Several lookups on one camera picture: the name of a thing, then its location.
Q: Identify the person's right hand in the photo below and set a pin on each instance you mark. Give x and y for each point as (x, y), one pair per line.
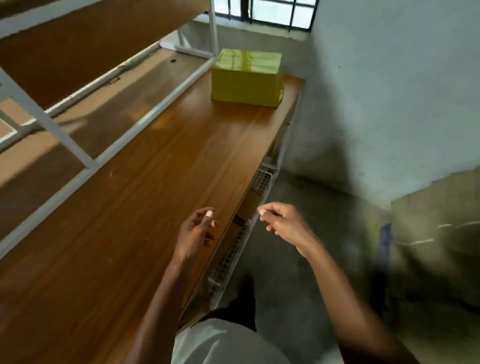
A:
(290, 225)

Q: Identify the person's left hand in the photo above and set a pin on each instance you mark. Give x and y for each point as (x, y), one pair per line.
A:
(193, 236)

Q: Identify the yellow plastic bin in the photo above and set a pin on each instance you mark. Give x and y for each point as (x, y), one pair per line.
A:
(243, 82)

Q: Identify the person's left forearm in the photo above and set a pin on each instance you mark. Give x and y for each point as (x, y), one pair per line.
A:
(161, 318)

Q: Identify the person's right forearm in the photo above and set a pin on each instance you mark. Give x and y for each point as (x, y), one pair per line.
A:
(352, 311)

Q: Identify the person's dark trousers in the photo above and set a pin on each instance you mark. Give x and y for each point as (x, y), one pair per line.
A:
(240, 300)

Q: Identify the person's grey shirt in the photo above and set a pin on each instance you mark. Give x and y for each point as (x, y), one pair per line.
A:
(225, 345)

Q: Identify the blue marked cardboard box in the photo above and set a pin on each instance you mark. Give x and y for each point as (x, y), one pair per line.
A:
(438, 232)

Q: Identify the white metal shelf rack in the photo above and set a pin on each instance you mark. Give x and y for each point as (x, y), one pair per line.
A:
(48, 123)

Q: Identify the barred window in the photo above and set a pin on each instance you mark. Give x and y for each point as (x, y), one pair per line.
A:
(273, 9)

